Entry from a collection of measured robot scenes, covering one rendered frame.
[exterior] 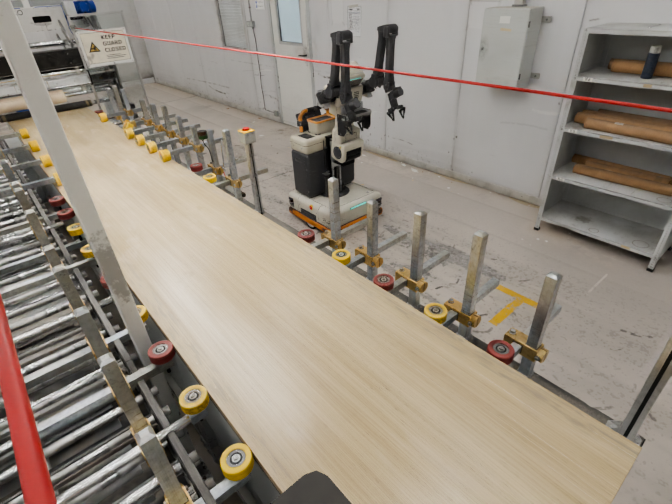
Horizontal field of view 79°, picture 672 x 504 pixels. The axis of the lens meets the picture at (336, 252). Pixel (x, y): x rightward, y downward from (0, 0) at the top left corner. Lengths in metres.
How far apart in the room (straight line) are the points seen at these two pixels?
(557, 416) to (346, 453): 0.56
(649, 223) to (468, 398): 3.09
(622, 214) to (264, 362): 3.42
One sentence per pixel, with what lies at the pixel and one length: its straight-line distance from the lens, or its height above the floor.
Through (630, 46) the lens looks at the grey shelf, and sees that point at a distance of 3.90.
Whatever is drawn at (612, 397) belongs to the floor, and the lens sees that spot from 2.70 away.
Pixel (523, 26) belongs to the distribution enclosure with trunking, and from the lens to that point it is 3.95.
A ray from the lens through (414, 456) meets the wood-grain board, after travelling 1.14.
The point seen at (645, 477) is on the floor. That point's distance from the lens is 2.47.
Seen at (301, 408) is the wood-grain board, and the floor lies 0.90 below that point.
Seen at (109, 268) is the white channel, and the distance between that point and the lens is 1.41.
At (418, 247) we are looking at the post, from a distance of 1.60.
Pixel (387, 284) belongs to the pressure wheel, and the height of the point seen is 0.91.
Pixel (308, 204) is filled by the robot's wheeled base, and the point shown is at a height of 0.26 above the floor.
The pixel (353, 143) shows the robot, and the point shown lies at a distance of 3.42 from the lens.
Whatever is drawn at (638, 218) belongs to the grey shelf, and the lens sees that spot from 4.14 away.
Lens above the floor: 1.88
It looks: 33 degrees down
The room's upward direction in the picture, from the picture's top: 3 degrees counter-clockwise
